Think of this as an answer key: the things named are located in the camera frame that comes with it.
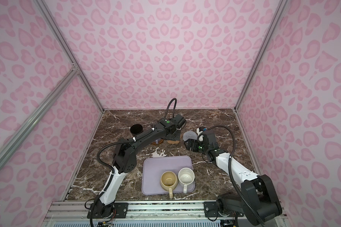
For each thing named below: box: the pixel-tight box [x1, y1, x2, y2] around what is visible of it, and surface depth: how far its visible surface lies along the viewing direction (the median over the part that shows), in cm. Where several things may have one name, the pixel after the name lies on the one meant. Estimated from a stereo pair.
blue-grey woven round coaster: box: [182, 130, 198, 142], surface depth 105 cm
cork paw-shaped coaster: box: [166, 139, 180, 145], surface depth 102 cm
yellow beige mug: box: [160, 170, 179, 199], surface depth 78 cm
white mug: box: [178, 167, 196, 194], surface depth 80 cm
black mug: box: [129, 123, 144, 134], surface depth 96 cm
